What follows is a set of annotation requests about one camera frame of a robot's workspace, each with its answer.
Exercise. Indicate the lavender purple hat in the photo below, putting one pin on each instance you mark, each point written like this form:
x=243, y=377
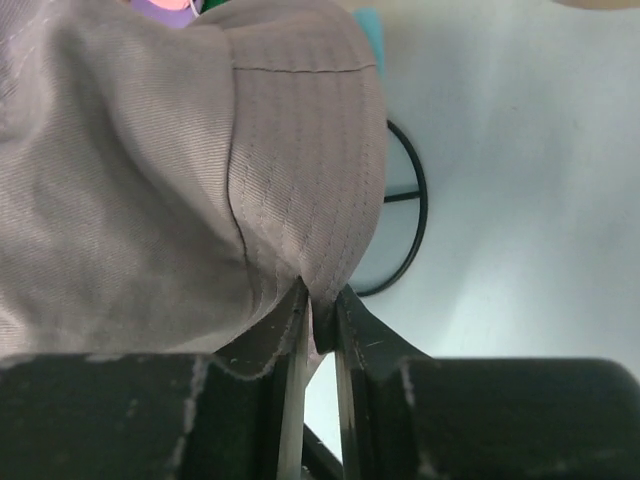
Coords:
x=171, y=19

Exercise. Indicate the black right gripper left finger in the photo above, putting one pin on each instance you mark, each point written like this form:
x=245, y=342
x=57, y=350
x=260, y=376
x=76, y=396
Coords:
x=233, y=414

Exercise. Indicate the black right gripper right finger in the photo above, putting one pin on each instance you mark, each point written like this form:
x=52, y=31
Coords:
x=406, y=415

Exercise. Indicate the black wire hat stand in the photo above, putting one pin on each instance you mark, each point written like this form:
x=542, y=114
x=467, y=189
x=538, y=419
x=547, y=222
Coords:
x=404, y=218

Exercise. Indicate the green plastic tray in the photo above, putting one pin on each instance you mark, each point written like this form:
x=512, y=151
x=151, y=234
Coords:
x=209, y=4

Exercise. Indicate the pink hat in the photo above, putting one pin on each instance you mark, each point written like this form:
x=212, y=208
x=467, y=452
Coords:
x=172, y=5

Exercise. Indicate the grey bucket hat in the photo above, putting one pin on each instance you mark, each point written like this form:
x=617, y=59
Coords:
x=163, y=189

